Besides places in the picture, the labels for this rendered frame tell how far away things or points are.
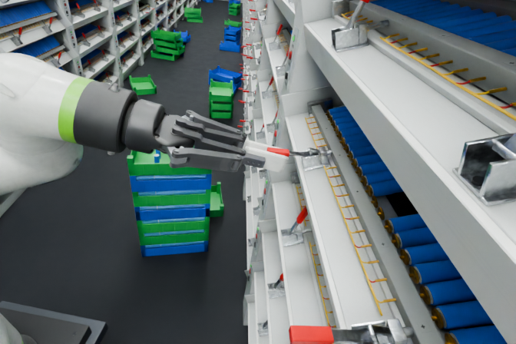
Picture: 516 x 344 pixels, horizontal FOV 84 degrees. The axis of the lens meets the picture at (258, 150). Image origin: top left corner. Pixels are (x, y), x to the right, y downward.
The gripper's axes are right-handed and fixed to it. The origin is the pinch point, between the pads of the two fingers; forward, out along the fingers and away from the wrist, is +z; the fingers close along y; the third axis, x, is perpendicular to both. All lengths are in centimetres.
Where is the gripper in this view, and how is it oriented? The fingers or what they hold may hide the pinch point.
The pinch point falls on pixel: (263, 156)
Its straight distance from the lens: 46.1
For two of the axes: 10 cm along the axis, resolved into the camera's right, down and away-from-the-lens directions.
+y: 0.5, 5.6, -8.3
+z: 9.5, 2.4, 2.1
